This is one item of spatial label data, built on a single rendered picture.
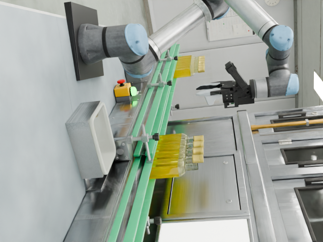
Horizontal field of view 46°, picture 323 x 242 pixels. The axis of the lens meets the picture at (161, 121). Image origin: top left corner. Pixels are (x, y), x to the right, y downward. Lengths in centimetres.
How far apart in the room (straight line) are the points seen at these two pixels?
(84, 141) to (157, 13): 623
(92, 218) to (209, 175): 62
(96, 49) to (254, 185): 82
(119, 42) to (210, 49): 615
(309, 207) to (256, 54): 618
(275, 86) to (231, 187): 46
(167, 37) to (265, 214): 77
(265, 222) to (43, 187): 77
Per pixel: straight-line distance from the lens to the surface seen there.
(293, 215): 152
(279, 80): 141
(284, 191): 164
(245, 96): 143
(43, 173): 112
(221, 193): 157
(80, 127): 127
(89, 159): 132
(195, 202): 153
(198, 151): 159
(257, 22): 139
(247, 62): 762
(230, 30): 742
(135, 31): 139
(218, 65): 760
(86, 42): 142
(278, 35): 134
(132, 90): 184
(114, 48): 141
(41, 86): 116
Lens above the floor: 126
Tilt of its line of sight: 10 degrees down
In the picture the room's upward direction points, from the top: 84 degrees clockwise
